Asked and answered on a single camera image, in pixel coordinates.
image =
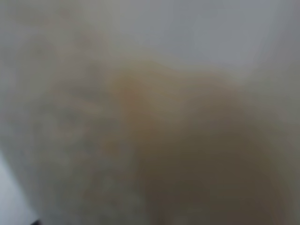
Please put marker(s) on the clear drink bottle red label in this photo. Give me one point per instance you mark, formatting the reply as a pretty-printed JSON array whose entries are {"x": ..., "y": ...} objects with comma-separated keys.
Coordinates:
[{"x": 100, "y": 129}]

